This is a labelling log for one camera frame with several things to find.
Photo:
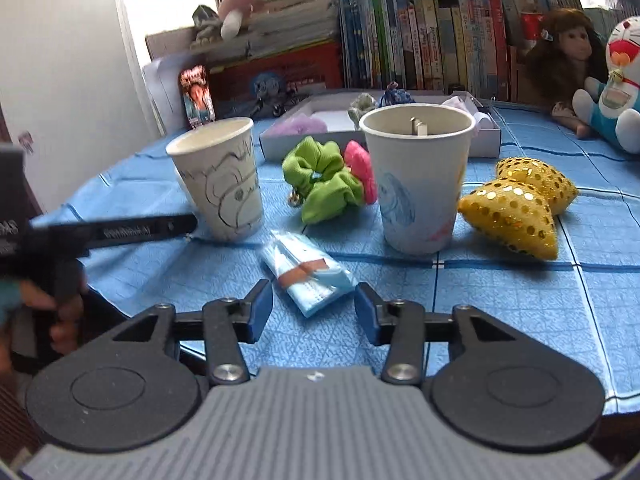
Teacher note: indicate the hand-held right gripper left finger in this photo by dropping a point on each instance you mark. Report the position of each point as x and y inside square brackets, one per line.
[260, 306]

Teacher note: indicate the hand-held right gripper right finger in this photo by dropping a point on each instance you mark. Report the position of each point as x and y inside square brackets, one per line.
[365, 311]

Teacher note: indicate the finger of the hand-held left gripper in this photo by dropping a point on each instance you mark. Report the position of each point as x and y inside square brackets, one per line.
[177, 225]

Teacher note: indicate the blue face mask pack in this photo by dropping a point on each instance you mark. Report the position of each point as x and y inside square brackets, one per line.
[305, 275]

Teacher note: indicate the white cardboard box tray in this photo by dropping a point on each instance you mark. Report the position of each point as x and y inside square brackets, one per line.
[280, 142]

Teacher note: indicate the paper cup blue drawing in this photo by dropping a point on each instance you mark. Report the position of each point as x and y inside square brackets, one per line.
[417, 185]

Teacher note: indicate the grey white patterned scrunchie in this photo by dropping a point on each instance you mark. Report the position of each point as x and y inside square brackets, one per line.
[362, 106]

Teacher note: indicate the person's left hand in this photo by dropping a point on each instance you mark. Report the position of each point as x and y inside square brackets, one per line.
[65, 332]

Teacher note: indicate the paper cup grey line drawing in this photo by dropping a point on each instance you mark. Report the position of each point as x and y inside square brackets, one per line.
[220, 185]

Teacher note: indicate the white paper sheet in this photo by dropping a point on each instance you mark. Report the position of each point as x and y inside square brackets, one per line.
[160, 95]

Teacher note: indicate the glossy photo card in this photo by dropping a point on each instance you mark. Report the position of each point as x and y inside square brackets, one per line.
[197, 95]

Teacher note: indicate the blue checked tablecloth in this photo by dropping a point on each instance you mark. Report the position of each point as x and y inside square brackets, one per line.
[500, 310]

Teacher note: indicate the green scrunchie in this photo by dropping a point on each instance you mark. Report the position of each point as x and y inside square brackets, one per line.
[325, 180]

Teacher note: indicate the pink scrunchie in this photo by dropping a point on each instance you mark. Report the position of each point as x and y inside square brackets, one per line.
[362, 170]

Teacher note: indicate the purple scrunchie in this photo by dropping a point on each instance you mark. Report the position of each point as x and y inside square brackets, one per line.
[300, 124]

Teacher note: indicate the red plastic basket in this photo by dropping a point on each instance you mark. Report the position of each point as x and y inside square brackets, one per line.
[280, 77]

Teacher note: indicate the brown cardboard sheet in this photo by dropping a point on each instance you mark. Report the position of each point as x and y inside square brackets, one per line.
[170, 42]

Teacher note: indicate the gold sequined bow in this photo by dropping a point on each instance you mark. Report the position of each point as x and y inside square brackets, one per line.
[520, 210]

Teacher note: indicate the small white block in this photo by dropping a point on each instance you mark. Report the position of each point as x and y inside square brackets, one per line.
[417, 126]

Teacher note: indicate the grey plush toy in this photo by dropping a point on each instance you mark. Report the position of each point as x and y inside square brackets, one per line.
[205, 25]

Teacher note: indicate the dark blue scrunchie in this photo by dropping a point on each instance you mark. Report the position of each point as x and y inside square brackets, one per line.
[395, 95]

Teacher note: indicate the pale pink cloth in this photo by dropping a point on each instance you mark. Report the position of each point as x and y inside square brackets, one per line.
[475, 110]

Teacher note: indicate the pink mushroom plush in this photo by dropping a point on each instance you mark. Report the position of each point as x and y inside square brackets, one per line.
[245, 2]

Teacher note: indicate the stack of flat books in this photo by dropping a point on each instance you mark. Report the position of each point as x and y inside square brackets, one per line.
[295, 15]

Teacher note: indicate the row of upright books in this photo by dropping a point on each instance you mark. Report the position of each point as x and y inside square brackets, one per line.
[440, 40]

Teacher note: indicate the brown haired doll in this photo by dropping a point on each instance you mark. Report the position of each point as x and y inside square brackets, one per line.
[565, 55]

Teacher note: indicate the red drink can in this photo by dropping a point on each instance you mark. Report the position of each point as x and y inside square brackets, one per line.
[531, 27]

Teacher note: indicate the blue white cat plush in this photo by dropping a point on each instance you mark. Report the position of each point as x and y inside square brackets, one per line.
[617, 90]

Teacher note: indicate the small wall sticker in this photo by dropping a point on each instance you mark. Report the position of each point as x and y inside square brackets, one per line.
[26, 142]

